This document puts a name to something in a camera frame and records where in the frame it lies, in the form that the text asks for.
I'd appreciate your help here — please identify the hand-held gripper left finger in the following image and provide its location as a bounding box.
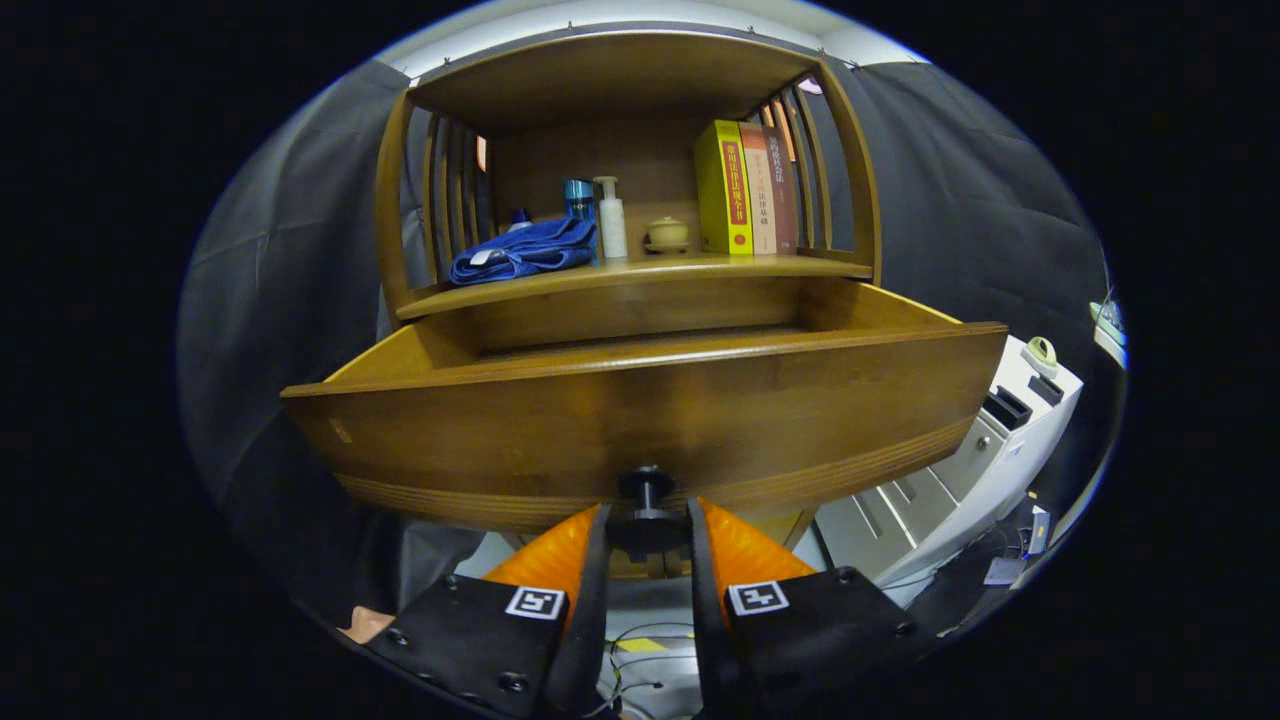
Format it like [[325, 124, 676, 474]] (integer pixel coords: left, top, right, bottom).
[[362, 503, 613, 720]]

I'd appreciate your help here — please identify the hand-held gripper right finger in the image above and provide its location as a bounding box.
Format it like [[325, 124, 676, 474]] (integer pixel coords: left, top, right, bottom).
[[686, 497, 941, 720]]

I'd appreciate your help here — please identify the brown wooden drawer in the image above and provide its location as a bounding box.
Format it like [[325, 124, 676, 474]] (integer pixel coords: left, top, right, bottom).
[[280, 278, 1009, 556]]

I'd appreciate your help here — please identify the white drawer unit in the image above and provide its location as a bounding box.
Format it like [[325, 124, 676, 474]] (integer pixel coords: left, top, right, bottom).
[[815, 335, 1084, 609]]

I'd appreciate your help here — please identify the wooden countertop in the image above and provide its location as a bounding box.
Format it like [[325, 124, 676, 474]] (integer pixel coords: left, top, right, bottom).
[[397, 250, 876, 321]]

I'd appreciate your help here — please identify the brown wooden cabinet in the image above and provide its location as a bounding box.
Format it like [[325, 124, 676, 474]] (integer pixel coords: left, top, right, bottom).
[[375, 30, 883, 581]]

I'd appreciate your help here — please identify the blue folded towel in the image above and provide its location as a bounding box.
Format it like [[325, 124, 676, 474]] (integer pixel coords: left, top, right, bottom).
[[449, 216, 598, 287]]

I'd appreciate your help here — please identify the white pump bottle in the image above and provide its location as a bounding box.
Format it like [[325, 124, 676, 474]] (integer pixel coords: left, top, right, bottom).
[[594, 176, 629, 260]]

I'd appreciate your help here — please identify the blue transparent bottle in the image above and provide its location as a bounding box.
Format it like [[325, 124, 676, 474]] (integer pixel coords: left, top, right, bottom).
[[563, 179, 601, 263]]

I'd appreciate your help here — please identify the orange and white book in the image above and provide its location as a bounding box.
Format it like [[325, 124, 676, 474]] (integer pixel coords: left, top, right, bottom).
[[738, 121, 778, 255]]

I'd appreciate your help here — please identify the brown book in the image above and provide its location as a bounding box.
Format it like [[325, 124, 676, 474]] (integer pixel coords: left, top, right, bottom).
[[762, 126, 800, 253]]

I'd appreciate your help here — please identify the thick yellow book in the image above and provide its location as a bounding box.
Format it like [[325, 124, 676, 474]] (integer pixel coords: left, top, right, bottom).
[[694, 119, 754, 256]]

